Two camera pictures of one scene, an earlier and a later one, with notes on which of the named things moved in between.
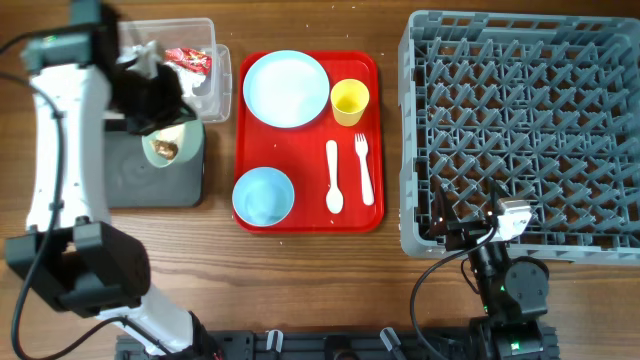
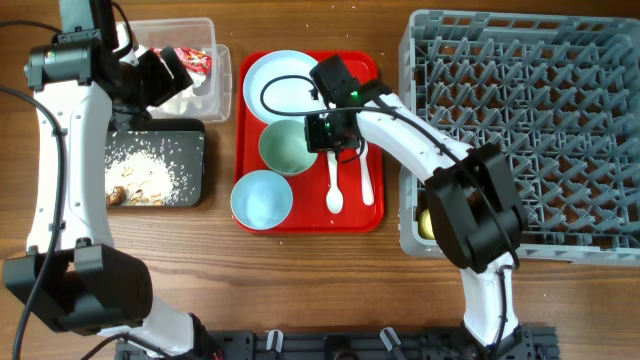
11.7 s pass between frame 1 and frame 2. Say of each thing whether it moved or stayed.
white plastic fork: stayed
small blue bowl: stayed
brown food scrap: moved
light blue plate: stayed
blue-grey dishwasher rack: stayed
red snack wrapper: stayed
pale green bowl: moved
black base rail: stayed
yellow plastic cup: moved
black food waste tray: stayed
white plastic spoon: stayed
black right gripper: moved
